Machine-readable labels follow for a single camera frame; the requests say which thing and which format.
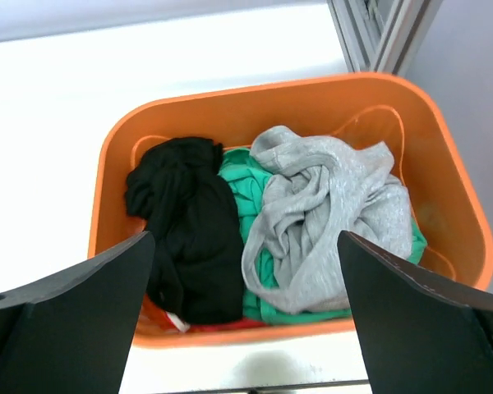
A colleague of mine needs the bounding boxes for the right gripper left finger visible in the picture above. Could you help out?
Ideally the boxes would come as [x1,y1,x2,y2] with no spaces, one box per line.
[0,231,154,393]

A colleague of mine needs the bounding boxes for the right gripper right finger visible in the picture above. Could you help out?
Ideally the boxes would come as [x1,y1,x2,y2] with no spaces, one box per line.
[338,231,493,393]

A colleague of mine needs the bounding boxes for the red tank top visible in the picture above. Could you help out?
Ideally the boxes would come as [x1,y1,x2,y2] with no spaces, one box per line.
[142,295,267,333]

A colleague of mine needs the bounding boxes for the black tank top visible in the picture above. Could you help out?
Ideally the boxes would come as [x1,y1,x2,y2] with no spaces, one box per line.
[124,137,245,325]

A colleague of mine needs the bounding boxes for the grey tank top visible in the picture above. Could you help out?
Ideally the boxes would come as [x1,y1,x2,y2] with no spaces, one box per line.
[242,126,412,314]

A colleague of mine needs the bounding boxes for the green tank top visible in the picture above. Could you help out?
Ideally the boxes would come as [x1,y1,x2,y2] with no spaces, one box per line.
[219,148,427,325]

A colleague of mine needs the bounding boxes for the orange plastic basket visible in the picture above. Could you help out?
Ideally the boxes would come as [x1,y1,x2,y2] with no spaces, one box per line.
[90,73,493,348]

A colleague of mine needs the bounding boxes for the aluminium frame posts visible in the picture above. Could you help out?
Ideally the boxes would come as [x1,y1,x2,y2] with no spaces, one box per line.
[327,0,442,76]

